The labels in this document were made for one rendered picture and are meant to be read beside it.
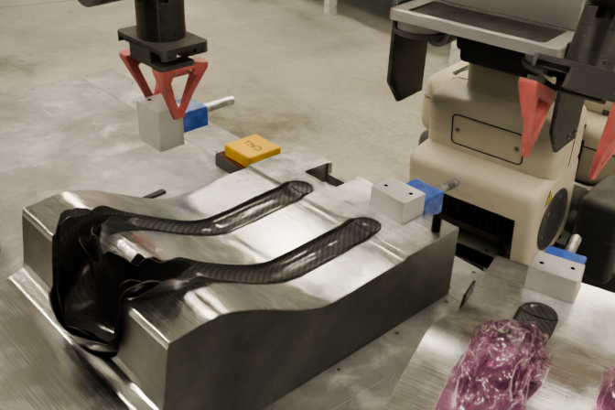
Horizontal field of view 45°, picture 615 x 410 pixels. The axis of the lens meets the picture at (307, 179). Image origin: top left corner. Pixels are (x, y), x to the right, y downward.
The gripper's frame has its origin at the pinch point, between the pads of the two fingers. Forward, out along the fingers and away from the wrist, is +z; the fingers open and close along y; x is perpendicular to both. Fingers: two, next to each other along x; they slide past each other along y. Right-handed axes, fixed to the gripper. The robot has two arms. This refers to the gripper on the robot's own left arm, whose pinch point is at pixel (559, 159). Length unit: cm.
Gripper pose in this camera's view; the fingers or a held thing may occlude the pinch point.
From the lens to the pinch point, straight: 77.7
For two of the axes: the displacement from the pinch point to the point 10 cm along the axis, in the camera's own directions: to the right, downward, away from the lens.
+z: -3.1, 9.4, 1.2
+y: 7.8, 3.3, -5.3
